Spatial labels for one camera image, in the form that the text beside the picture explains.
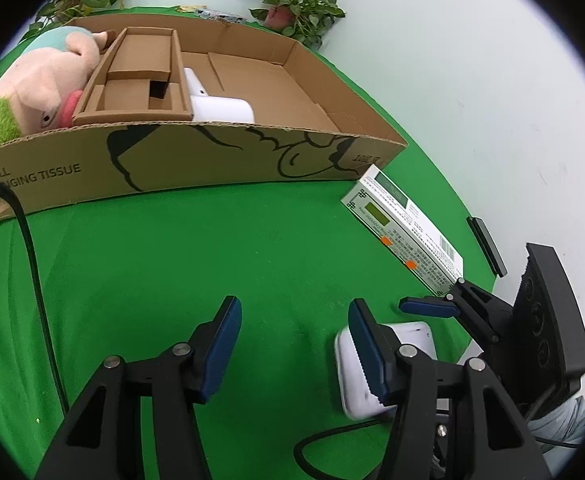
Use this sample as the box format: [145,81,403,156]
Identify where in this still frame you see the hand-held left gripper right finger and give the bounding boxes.
[347,298,553,480]

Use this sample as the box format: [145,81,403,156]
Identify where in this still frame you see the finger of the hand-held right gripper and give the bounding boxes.
[399,280,516,361]
[467,216,507,278]

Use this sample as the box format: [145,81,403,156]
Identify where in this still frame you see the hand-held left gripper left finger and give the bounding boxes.
[33,295,243,480]

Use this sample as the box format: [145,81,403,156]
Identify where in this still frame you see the white rounded plastic device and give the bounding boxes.
[334,321,439,421]

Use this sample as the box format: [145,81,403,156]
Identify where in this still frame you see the white and green carton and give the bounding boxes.
[341,164,466,297]

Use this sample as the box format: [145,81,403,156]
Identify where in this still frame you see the large cardboard box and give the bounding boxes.
[0,14,408,224]

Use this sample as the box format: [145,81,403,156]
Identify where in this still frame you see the white handheld plastic device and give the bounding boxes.
[181,67,256,123]

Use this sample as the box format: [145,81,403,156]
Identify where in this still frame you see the small long cardboard box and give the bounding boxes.
[72,27,194,127]

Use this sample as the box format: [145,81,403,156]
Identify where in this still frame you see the pink plush pig toy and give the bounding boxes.
[0,26,118,150]

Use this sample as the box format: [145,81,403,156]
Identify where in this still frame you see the person's right forearm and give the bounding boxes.
[525,395,585,453]

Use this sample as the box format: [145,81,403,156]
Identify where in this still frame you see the small printed packet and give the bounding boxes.
[197,7,246,23]

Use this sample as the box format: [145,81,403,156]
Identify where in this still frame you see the thin black cable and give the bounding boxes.
[293,417,398,480]

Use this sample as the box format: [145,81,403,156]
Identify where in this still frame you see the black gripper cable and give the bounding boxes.
[0,174,69,413]

